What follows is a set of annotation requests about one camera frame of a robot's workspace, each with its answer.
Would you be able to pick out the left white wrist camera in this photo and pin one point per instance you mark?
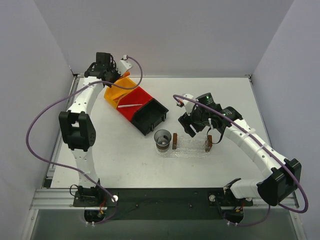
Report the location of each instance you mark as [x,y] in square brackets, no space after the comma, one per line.
[123,65]

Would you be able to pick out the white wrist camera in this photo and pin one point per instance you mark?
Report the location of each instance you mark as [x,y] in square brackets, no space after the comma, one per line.
[186,104]
[123,65]

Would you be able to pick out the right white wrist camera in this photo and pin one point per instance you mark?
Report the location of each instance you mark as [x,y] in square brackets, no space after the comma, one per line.
[186,104]

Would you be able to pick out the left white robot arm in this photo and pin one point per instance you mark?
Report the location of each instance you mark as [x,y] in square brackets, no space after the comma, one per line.
[79,133]

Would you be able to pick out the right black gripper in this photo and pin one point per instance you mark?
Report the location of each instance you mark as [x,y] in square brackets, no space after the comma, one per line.
[188,122]

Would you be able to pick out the white toothbrush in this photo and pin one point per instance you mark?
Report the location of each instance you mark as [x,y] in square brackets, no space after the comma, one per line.
[129,105]

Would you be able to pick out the orange toothpaste tube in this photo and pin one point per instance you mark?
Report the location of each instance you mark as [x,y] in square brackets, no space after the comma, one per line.
[126,74]

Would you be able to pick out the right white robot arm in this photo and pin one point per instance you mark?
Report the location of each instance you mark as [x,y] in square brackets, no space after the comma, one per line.
[282,176]

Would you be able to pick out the red plastic bin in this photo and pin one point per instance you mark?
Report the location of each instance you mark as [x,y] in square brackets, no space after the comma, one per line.
[132,102]

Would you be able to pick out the yellow plastic bin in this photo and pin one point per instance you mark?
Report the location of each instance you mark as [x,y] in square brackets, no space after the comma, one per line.
[114,94]

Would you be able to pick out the clear holder with wooden ends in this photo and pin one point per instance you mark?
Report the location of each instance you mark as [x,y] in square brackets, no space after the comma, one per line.
[183,143]

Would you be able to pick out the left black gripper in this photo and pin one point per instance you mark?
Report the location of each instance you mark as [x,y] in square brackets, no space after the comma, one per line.
[113,75]

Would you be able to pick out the black plastic bin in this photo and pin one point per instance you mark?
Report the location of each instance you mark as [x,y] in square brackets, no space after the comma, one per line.
[149,116]

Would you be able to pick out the glass cup with brown band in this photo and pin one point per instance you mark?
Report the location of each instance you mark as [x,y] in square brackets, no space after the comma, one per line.
[162,139]

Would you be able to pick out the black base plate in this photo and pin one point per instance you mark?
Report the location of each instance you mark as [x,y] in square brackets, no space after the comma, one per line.
[158,204]

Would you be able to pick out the clear textured oval tray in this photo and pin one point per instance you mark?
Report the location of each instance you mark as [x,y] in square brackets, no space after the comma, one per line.
[172,154]

